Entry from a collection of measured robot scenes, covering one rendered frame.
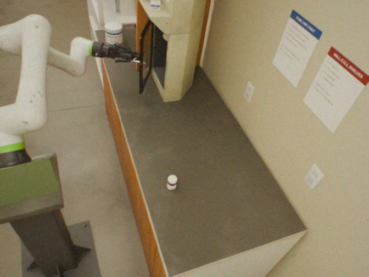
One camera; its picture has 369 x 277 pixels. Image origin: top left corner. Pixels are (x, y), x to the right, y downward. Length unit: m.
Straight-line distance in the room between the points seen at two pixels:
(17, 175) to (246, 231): 1.01
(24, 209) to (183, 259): 0.73
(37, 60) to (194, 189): 0.92
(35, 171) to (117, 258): 1.16
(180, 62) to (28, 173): 0.99
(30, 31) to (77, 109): 1.94
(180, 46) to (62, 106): 1.96
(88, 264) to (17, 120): 1.31
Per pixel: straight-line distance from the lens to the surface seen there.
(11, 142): 1.41
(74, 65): 1.84
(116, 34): 2.39
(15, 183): 1.41
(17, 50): 1.61
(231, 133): 1.79
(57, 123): 3.19
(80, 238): 2.40
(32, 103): 1.31
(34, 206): 1.49
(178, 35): 1.67
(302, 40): 1.41
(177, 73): 1.80
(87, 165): 2.78
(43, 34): 1.46
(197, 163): 1.59
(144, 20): 2.00
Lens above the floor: 2.16
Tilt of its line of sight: 46 degrees down
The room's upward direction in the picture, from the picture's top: 11 degrees clockwise
